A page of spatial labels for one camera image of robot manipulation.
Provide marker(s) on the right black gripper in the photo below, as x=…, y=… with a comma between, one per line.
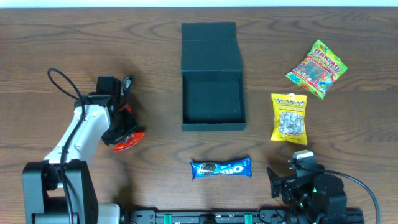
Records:
x=278, y=181

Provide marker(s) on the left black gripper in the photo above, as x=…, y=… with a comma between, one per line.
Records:
x=125, y=123

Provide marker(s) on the red candy bag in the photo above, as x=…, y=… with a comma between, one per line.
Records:
x=129, y=141

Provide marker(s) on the blue Oreo cookie pack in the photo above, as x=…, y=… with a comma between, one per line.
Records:
x=234, y=167

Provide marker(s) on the yellow snack bag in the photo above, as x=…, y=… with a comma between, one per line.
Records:
x=289, y=118

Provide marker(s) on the green Haribo gummy bag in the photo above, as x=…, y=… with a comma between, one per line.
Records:
x=318, y=71

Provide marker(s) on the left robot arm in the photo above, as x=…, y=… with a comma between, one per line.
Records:
x=59, y=189

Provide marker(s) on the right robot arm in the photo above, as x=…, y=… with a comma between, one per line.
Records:
x=315, y=196

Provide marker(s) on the small black wrapped bar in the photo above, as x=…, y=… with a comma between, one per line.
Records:
x=125, y=85

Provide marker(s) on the black open gift box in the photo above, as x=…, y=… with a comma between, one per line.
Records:
x=212, y=78

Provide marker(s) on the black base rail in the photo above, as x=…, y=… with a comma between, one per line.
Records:
x=264, y=216

